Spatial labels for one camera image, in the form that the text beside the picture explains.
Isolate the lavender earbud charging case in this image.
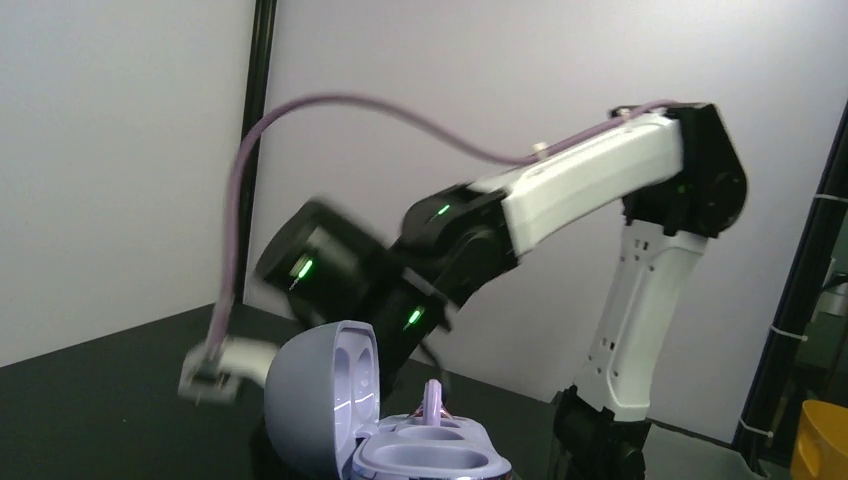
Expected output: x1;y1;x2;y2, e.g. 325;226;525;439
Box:
263;320;513;479

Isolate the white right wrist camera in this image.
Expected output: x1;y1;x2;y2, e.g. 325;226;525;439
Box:
177;337;280;404

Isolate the yellow object at right edge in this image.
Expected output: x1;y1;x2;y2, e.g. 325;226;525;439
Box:
790;400;847;480

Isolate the purple earbud with ear hook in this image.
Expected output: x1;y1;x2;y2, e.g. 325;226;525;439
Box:
409;379;452;427

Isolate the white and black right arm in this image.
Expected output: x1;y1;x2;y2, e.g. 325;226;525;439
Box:
256;103;748;479

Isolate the black right rear frame post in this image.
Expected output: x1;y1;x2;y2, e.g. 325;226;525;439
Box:
234;0;278;304

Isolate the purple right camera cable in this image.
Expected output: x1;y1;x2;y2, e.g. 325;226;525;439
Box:
203;92;677;362

